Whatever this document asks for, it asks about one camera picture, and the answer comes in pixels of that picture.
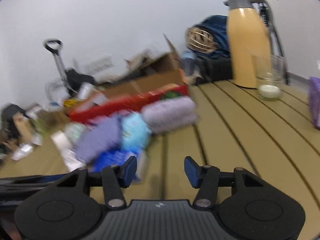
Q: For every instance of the yellow thermos jug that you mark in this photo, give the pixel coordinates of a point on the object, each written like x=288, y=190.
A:
x=247, y=36

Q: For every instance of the black bag on floor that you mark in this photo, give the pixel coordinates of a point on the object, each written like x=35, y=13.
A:
x=215, y=69

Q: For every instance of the purple tissue box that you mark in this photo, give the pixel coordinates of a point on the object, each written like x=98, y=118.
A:
x=314, y=100

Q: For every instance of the red cardboard box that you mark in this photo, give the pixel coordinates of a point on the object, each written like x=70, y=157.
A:
x=131, y=95

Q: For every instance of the iridescent mesh scrubber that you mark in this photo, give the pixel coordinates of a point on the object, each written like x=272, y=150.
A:
x=74, y=130

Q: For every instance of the black grey backpack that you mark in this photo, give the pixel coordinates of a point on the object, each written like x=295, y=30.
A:
x=8, y=124

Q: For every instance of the open cardboard box behind table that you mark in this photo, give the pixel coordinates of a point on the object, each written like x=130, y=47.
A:
x=144, y=64

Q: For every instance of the wooden block box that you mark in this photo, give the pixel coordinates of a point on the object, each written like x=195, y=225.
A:
x=24, y=127

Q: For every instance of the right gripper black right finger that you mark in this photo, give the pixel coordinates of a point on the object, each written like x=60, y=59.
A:
x=244, y=205

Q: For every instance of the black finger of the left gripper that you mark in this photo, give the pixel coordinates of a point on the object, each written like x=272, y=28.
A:
x=16, y=189

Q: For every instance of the glass candle jar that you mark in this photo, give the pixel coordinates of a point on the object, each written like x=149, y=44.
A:
x=270, y=75

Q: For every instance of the woven rattan ball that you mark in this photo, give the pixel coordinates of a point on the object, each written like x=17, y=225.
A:
x=200, y=40

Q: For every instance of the wall power outlet strip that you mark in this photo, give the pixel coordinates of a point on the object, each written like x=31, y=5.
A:
x=98, y=65

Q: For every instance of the blue tissue pack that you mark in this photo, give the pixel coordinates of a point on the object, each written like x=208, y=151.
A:
x=117, y=157

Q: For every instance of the purple knitted cloth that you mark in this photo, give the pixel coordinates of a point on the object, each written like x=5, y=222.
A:
x=104, y=136

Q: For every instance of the white bottle in box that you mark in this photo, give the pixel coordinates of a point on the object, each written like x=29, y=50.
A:
x=85, y=90

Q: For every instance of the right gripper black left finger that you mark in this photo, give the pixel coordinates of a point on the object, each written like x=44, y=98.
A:
x=75, y=204

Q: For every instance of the lilac fluffy towel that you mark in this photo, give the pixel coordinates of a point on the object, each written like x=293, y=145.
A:
x=167, y=115

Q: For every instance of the black trolley bag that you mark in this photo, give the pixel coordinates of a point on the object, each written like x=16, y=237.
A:
x=75, y=79

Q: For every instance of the black camera tripod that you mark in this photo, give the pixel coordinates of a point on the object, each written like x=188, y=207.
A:
x=266, y=15

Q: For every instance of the paper leaflets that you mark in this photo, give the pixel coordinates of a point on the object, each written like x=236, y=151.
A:
x=21, y=152

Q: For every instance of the light blue plush toy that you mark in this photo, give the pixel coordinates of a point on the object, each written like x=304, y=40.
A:
x=135, y=132

